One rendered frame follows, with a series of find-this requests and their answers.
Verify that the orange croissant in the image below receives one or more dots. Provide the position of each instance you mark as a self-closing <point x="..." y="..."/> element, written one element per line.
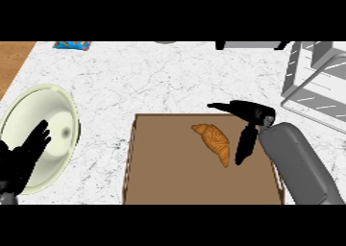
<point x="214" y="140"/>

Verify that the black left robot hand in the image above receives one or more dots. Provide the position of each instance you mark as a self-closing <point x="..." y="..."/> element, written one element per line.
<point x="19" y="160"/>

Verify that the grey appliance with black feet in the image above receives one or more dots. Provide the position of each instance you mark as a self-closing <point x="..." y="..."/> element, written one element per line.
<point x="251" y="44"/>

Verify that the grey round object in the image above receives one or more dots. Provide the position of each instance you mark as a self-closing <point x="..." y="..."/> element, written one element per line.
<point x="165" y="42"/>

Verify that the blue snack bag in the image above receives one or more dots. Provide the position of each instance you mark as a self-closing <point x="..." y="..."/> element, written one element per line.
<point x="72" y="45"/>

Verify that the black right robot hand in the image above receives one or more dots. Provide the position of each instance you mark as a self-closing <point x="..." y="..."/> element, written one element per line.
<point x="248" y="112"/>

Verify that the pale green round sink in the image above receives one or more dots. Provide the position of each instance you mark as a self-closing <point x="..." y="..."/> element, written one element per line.
<point x="42" y="137"/>

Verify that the brown rectangular tray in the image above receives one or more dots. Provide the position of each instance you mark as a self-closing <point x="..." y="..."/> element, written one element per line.
<point x="199" y="166"/>

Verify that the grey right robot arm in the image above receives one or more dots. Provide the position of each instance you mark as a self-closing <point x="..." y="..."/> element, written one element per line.
<point x="298" y="166"/>

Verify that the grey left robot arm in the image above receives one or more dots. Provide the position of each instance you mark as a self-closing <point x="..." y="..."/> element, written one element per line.
<point x="7" y="199"/>

